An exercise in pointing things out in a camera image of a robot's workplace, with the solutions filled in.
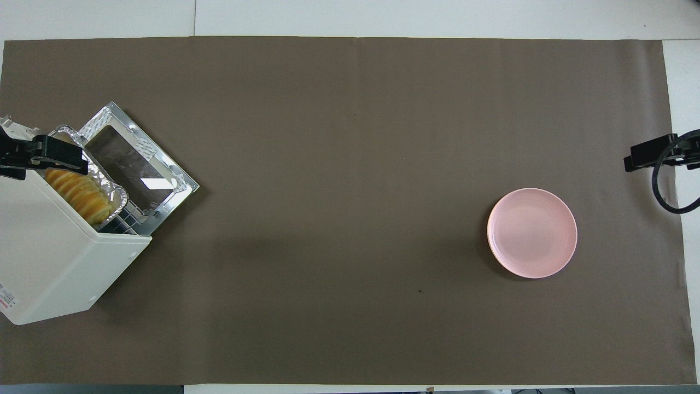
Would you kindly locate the pink round plate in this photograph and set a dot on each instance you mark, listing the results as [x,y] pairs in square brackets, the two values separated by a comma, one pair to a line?
[531,233]

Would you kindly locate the aluminium foil tray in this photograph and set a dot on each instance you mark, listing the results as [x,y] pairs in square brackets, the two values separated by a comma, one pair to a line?
[104,175]

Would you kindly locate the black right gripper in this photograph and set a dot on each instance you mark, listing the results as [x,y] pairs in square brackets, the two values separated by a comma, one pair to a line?
[689,152]

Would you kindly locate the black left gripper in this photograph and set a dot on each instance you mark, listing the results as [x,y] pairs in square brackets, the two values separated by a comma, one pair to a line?
[16,149]

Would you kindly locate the white toaster oven body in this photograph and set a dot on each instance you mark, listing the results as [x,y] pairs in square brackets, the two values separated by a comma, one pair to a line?
[49,257]

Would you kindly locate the brown table mat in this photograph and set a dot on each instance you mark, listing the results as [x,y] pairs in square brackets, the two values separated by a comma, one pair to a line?
[350,164]

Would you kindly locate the sliced yellow bread loaf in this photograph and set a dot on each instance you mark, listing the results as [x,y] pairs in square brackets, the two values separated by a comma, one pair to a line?
[82,197]

